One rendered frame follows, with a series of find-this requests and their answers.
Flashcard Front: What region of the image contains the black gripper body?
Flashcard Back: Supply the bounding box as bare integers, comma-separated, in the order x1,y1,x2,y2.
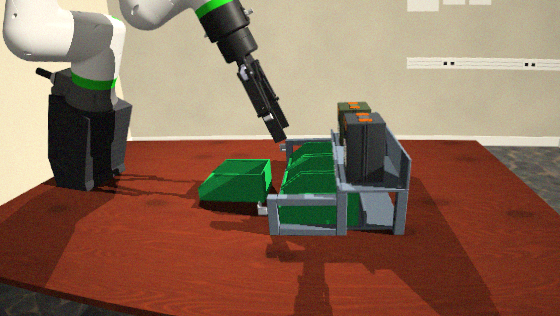
217,27,258,79

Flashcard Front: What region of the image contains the grey metal shelf rack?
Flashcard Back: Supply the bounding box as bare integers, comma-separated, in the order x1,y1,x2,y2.
257,125,412,236

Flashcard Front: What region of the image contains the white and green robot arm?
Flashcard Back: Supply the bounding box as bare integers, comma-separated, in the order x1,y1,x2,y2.
2,0,254,112

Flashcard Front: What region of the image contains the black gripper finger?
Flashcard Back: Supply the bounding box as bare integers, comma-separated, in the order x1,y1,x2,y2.
237,61,287,144
255,59,289,129

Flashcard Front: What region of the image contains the olive green tool case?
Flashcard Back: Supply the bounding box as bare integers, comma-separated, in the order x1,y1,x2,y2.
338,102,372,146

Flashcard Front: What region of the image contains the green bin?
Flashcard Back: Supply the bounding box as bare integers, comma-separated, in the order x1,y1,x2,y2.
281,156,335,188
200,159,272,202
279,173,359,225
287,142,333,168

